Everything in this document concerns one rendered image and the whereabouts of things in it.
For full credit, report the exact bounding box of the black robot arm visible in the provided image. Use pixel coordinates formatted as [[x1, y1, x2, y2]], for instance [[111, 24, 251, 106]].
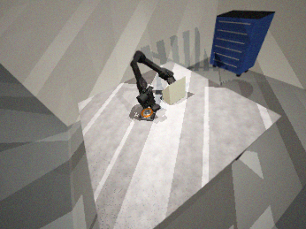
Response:
[[130, 50, 176, 109]]

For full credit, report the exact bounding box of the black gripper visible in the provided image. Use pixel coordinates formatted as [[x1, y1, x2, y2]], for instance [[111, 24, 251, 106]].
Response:
[[148, 96, 161, 112]]

